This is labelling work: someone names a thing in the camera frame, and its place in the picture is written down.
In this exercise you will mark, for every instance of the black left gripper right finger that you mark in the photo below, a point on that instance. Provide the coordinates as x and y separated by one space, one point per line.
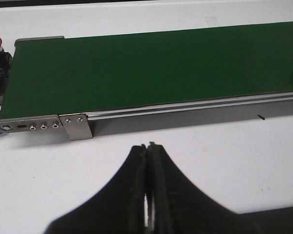
177 206

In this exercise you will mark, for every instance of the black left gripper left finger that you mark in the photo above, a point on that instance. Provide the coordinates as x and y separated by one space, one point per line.
118 208

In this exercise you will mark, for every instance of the aluminium conveyor frame rail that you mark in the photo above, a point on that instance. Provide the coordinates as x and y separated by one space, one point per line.
82 126

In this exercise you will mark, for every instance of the green conveyor belt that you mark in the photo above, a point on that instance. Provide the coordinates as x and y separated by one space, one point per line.
108 76

